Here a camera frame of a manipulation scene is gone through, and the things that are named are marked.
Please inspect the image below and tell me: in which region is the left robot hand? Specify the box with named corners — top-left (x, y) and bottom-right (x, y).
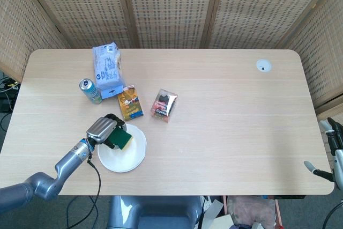
top-left (86, 113), bottom-right (128, 150)

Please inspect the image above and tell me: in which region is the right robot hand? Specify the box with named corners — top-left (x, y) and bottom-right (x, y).
top-left (303, 117), bottom-right (343, 191)

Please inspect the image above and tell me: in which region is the green yellow sponge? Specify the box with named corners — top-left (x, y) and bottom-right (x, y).
top-left (111, 129), bottom-right (134, 151)

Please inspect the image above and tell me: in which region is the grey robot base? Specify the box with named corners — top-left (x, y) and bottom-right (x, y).
top-left (106, 195), bottom-right (202, 229)

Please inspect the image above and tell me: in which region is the white round plate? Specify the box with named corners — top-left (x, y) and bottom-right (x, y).
top-left (97, 123), bottom-right (147, 173)

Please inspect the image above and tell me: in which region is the orange yellow carton box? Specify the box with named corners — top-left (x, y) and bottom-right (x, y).
top-left (117, 85), bottom-right (144, 122)

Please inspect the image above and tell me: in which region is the blue green drink can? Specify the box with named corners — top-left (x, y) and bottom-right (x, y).
top-left (78, 78), bottom-right (103, 105)

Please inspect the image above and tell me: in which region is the pale blue plastic package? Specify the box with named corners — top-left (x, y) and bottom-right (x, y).
top-left (92, 42), bottom-right (126, 100)

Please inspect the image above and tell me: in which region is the red black snack packet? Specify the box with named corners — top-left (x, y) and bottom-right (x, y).
top-left (150, 88), bottom-right (179, 123)

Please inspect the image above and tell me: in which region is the pink cardboard box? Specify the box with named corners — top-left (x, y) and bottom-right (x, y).
top-left (222, 195), bottom-right (284, 229)

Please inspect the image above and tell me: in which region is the woven bamboo folding screen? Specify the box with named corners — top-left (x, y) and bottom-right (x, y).
top-left (0, 0), bottom-right (343, 138)

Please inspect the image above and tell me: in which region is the black cable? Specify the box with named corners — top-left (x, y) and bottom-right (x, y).
top-left (64, 159), bottom-right (102, 229)

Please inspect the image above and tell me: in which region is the white round cable grommet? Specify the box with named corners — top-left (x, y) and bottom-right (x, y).
top-left (255, 58), bottom-right (273, 72)

